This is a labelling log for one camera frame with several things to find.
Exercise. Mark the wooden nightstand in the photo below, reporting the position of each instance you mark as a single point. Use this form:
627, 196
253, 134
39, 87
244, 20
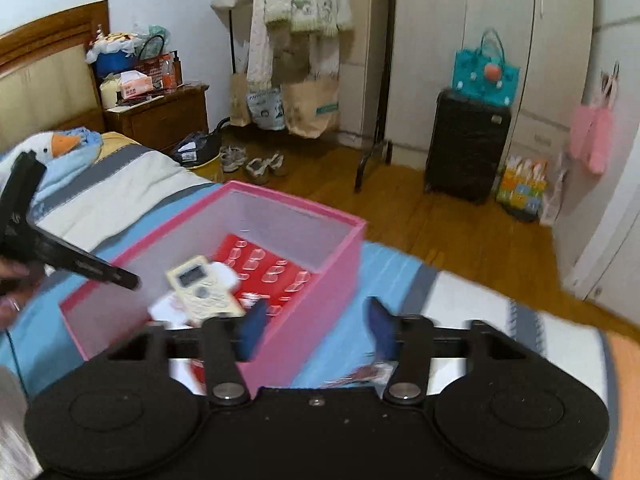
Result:
155, 117

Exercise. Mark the large brown paper bag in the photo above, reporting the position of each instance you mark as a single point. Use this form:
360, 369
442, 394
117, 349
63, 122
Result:
312, 107

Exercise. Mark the person's grey clothing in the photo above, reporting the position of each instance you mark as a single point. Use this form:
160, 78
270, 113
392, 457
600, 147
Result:
12, 435

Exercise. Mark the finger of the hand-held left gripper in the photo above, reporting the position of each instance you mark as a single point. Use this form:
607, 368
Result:
27, 180
90, 264

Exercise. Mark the person's left hand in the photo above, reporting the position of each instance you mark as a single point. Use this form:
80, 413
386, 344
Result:
12, 307

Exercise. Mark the narrow brown paper bag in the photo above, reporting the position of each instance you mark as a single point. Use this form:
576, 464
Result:
239, 102

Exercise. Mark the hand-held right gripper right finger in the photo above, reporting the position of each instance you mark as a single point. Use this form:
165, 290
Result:
380, 331

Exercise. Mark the black clothes rack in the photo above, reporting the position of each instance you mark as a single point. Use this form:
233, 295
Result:
375, 150

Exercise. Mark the light blue duck plush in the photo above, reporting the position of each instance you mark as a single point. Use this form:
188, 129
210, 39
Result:
65, 152

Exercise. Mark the white wardrobe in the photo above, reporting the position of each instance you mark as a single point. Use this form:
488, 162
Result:
430, 25

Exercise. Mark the white plastic bag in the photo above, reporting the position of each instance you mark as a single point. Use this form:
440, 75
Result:
554, 195

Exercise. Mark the pink cardboard box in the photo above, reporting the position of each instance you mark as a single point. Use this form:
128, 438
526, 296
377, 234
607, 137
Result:
310, 320

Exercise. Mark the striped bed sheet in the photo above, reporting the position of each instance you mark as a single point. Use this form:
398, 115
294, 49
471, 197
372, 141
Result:
450, 300

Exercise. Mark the pink hanging garment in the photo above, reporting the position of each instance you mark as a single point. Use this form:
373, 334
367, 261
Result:
592, 130

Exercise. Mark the cream remote control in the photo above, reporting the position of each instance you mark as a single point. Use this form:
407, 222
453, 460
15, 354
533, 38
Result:
200, 292

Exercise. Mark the blue white printed bag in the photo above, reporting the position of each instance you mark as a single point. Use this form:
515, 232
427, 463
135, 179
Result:
266, 109

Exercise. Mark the white charger with prongs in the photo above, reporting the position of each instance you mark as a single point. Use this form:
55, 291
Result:
225, 277

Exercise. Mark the white door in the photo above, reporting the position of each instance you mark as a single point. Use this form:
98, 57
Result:
610, 185

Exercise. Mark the colourful gift bag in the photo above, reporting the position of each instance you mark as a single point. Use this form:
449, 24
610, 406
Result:
520, 190

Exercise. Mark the red printed cloth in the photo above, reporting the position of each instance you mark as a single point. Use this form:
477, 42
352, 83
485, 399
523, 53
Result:
227, 251

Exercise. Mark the black suitcase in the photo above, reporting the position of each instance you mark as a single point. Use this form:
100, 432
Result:
465, 150

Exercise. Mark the white red tissue box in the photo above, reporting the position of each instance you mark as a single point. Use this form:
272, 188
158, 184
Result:
134, 86

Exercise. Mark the red basket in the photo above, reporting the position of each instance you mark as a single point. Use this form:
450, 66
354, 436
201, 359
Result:
159, 72

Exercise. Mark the black yellow bag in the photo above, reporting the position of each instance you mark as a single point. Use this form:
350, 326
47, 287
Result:
195, 147

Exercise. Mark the wooden headboard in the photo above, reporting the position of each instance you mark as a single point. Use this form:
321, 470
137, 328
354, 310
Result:
45, 85

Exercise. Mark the grey sneaker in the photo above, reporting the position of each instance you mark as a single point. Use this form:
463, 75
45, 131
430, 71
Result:
265, 167
232, 159

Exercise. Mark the red white printed packet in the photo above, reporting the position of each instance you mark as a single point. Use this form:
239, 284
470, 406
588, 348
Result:
362, 375

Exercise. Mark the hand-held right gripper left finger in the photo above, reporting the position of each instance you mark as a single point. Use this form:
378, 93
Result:
252, 329

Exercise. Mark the yellow pillow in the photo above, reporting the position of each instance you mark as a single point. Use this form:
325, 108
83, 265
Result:
117, 141

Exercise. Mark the white hanging clothes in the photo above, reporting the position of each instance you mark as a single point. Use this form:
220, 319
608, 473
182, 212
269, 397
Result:
300, 0

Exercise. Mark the teal tote bag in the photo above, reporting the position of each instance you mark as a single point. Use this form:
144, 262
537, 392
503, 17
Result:
482, 77

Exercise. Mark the cream jar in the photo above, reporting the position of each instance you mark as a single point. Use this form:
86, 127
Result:
110, 94

